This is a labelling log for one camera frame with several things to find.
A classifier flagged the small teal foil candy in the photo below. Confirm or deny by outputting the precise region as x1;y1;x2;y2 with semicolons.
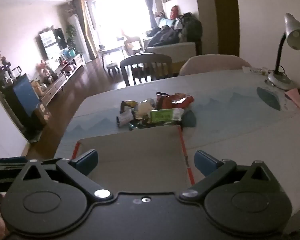
128;121;146;131

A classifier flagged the white and blue biscuit packet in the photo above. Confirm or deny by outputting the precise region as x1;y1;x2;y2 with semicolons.
116;109;134;127

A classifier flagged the green wafer snack packet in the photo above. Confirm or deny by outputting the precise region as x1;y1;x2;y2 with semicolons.
150;108;184;123

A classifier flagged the red Korean chip bag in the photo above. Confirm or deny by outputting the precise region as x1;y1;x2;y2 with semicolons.
157;92;194;109

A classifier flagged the cream white snack pouch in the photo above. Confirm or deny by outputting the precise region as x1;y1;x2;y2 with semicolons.
134;99;155;120

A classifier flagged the white storage cabinet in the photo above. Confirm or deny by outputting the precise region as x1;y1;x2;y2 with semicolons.
0;102;30;158

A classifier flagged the cardboard box with red tape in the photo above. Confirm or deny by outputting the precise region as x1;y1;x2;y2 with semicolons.
73;125;194;194

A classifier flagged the paper bag on floor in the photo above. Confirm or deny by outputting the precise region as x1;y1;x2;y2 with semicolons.
34;103;51;125

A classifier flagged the black water dispenser cabinet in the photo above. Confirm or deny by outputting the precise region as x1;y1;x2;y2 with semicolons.
0;68;44;141

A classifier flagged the long tv console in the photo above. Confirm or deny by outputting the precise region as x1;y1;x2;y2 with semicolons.
39;54;85;105

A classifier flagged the pink upholstered chair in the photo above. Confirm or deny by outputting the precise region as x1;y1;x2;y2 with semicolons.
179;54;251;76

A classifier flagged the small round stool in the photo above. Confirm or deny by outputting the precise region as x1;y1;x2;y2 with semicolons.
106;63;120;75

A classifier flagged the dark wooden dining chair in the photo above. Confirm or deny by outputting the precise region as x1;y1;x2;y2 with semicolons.
120;53;173;87

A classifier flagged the white coffee table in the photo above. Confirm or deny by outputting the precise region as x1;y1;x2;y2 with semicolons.
97;45;125;68

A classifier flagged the white sofa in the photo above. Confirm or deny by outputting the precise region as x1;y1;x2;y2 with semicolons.
145;42;196;63

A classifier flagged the white standing air conditioner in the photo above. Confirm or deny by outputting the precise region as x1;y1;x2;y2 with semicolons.
68;14;91;62

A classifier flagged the television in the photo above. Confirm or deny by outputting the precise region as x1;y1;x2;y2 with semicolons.
36;28;67;60

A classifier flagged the pile of dark clothes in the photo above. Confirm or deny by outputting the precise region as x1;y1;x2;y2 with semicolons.
146;12;203;48

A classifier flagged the grey desk lamp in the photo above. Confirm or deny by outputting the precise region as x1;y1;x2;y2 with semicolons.
268;13;300;91

